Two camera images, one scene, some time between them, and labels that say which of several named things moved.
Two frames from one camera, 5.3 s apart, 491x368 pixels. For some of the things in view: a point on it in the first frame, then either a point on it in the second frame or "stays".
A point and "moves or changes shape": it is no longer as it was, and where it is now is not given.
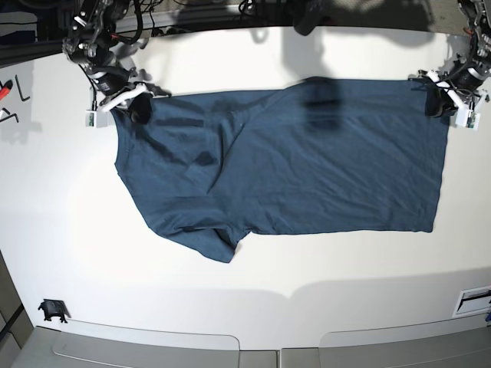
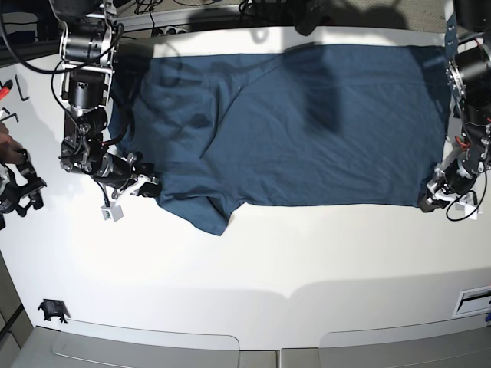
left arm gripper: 119,85 -> 127,176
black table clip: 54,308 stays
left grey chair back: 80,344 stays
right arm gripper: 462,85 -> 450,179
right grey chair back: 459,343 stays
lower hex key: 10,116 stays
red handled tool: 5,90 stays
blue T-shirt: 320,154 moves or changes shape
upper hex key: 19,90 stays
